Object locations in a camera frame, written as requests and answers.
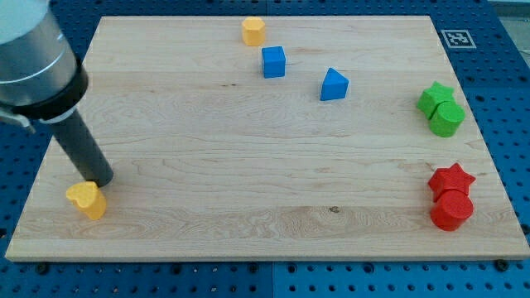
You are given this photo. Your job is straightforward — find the red star block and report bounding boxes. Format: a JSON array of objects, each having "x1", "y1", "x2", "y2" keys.
[{"x1": 427, "y1": 163, "x2": 476, "y2": 202}]

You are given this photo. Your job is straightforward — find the red cylinder block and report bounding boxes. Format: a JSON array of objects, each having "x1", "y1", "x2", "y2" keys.
[{"x1": 430, "y1": 190, "x2": 475, "y2": 232}]

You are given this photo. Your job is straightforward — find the yellow hexagon block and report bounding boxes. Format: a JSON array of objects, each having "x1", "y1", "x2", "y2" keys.
[{"x1": 241, "y1": 17, "x2": 266, "y2": 46}]

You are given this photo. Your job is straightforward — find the wooden board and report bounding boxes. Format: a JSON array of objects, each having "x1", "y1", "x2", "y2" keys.
[{"x1": 6, "y1": 16, "x2": 529, "y2": 262}]

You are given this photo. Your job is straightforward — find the green cylinder block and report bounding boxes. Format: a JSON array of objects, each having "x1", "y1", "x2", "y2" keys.
[{"x1": 429, "y1": 101, "x2": 465, "y2": 137}]

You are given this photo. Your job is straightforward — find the white fiducial marker tag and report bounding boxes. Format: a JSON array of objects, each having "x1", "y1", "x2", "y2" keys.
[{"x1": 441, "y1": 29, "x2": 476, "y2": 49}]

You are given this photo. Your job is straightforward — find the green star block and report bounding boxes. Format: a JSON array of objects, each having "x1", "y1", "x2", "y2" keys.
[{"x1": 417, "y1": 81, "x2": 455, "y2": 120}]

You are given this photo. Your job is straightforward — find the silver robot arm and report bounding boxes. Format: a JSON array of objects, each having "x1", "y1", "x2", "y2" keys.
[{"x1": 1, "y1": 0, "x2": 89, "y2": 132}]

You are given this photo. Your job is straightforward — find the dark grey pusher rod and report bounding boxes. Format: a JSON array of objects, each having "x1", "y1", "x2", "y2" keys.
[{"x1": 48, "y1": 110, "x2": 113, "y2": 187}]

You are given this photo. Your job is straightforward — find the blue cube block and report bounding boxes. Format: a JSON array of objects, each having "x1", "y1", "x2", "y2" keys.
[{"x1": 262, "y1": 46, "x2": 287, "y2": 79}]

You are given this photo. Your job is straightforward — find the blue triangle block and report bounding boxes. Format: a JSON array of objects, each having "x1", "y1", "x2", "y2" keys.
[{"x1": 320, "y1": 68, "x2": 349, "y2": 101}]

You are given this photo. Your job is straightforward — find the yellow heart block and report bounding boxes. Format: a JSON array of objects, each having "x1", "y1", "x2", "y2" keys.
[{"x1": 65, "y1": 181, "x2": 107, "y2": 220}]

